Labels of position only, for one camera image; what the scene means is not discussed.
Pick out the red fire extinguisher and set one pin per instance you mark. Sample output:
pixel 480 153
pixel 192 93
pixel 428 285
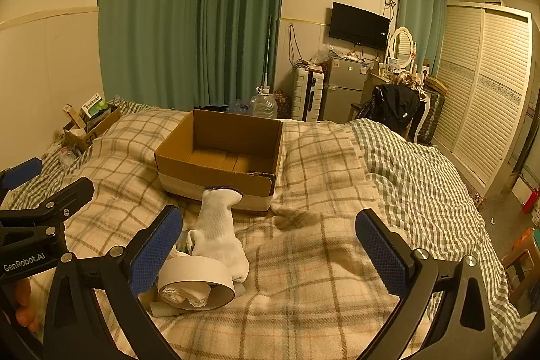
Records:
pixel 529 205

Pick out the white sock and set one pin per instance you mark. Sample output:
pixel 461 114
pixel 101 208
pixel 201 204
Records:
pixel 213 234

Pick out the black wall television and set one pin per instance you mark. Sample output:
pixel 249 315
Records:
pixel 359 27

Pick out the open cardboard box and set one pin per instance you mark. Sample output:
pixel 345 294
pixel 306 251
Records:
pixel 221 149

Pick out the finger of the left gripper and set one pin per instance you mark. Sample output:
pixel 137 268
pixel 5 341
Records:
pixel 11 178
pixel 67 201

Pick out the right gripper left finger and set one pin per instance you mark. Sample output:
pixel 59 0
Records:
pixel 75 327

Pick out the white oval vanity mirror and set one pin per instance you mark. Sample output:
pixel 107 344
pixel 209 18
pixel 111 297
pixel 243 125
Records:
pixel 401 50

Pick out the green checked bed sheet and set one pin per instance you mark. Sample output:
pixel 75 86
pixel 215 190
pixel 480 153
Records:
pixel 430 195

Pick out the green curtain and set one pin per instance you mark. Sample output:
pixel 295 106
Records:
pixel 426 20
pixel 186 54

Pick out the white louvered wardrobe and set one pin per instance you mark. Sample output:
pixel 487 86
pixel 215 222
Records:
pixel 486 63

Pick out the beige plaid blanket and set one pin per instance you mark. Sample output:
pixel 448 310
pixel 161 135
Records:
pixel 261 241

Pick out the clear plastic bottle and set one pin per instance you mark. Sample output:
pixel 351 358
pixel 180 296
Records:
pixel 67 157

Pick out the green curtain left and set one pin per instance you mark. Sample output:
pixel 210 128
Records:
pixel 186 54

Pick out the large water jug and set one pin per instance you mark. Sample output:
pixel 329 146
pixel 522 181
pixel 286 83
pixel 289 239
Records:
pixel 263 104

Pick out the silver mini fridge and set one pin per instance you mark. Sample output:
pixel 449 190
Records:
pixel 343 85

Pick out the green curtain right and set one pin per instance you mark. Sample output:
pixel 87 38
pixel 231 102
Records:
pixel 426 20

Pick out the white tape roll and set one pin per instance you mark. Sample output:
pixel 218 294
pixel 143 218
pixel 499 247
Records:
pixel 195 283

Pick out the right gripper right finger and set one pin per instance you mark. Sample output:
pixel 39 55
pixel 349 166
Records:
pixel 461 327

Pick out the small cardboard clutter box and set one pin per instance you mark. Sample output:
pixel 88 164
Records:
pixel 93 119

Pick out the white suitcase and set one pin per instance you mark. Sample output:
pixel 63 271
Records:
pixel 307 93

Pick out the chair with black jacket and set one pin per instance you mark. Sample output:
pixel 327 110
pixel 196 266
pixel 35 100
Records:
pixel 407 112

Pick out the person's left hand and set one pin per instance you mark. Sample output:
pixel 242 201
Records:
pixel 25 313

